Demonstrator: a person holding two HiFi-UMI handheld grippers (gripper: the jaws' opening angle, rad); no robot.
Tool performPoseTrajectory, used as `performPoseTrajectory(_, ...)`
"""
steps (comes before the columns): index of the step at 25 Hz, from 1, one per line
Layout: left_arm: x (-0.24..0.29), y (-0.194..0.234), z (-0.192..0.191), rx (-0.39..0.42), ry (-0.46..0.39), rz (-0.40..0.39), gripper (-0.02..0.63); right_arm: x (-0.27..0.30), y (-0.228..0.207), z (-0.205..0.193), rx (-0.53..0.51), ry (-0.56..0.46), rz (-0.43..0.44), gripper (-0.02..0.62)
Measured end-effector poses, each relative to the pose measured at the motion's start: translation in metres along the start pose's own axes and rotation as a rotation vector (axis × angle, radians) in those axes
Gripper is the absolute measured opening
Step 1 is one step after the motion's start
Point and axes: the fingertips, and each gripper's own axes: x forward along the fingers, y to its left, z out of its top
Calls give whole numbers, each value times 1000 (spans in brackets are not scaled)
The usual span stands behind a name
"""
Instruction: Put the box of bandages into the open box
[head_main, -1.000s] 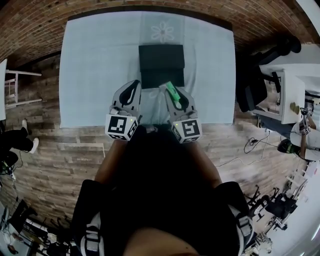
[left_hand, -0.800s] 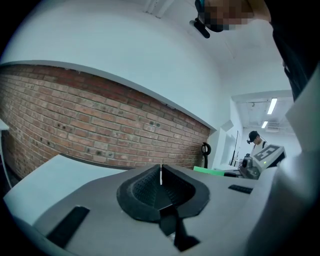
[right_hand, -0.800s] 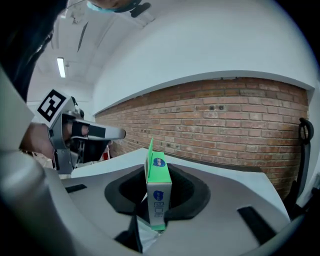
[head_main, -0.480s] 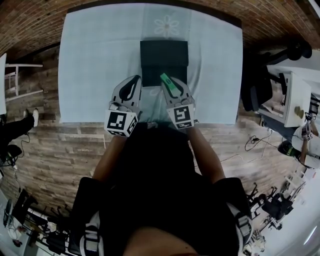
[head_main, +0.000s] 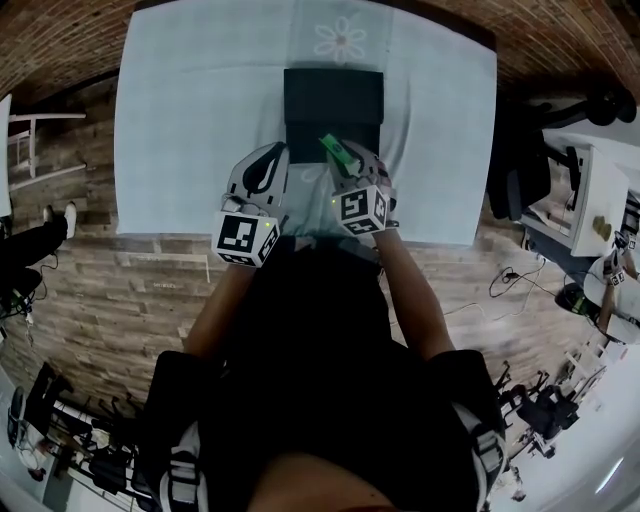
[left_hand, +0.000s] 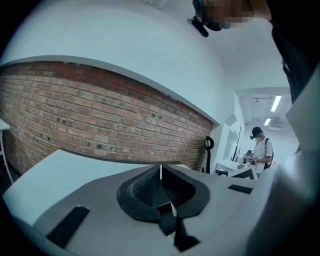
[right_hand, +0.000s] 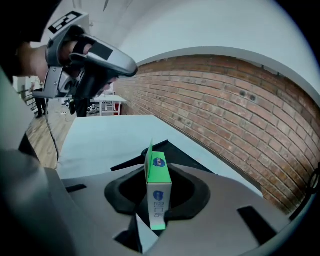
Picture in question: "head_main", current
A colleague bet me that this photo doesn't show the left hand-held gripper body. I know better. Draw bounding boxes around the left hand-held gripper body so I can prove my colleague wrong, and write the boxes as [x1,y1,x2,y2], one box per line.
[212,191,290,269]

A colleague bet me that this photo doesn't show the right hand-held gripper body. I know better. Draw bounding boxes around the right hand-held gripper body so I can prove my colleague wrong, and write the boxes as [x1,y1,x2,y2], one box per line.
[330,167,400,236]

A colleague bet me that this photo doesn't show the green rectangular block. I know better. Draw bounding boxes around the green rectangular block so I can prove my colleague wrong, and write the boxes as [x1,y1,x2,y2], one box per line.
[318,132,365,176]

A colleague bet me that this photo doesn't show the black box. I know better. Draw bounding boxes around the black box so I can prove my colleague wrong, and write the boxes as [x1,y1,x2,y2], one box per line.
[282,68,386,166]

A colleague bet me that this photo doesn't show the person's left forearm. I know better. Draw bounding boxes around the person's left forearm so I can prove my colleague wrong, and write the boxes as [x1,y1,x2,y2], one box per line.
[183,262,261,362]

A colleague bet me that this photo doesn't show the person's right forearm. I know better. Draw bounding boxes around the person's right forearm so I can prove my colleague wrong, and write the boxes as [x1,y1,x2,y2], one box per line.
[372,227,457,362]

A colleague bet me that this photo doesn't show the light blue tablecloth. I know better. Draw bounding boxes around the light blue tablecloth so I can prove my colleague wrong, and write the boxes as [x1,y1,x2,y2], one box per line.
[113,0,499,247]

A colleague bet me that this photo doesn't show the black office chair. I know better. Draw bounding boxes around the black office chair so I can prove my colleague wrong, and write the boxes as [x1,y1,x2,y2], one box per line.
[487,144,554,222]

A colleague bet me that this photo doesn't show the person's black shirt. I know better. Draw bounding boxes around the person's black shirt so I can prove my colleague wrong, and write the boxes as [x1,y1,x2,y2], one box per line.
[142,349,509,512]

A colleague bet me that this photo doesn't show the white desk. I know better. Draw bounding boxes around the white desk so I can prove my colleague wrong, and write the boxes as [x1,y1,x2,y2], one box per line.
[519,144,631,259]

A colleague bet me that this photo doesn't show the black green device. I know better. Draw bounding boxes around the black green device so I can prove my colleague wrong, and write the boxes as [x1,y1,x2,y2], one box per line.
[553,282,601,322]

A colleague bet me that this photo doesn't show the white side table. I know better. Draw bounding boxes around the white side table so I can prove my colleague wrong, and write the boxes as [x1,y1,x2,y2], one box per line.
[0,94,89,219]

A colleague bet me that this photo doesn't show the person's face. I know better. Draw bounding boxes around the person's face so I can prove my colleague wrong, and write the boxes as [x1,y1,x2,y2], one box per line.
[249,452,401,512]

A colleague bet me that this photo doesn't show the black equipment rack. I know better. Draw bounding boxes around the black equipment rack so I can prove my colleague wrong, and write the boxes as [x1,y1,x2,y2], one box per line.
[22,360,151,501]

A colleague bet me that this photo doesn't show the black wheeled device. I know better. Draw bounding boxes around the black wheeled device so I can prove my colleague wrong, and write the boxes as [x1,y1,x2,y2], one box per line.
[514,382,581,454]

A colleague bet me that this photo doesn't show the white floor cable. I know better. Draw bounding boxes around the white floor cable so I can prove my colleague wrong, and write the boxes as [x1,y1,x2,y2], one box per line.
[442,272,546,321]

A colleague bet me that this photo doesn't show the black floor cable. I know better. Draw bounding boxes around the black floor cable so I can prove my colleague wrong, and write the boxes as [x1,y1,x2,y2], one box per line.
[488,267,546,301]

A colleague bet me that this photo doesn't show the grey shoulder strap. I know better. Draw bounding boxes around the grey shoulder strap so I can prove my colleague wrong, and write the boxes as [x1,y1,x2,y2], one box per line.
[167,419,210,512]
[451,399,510,501]

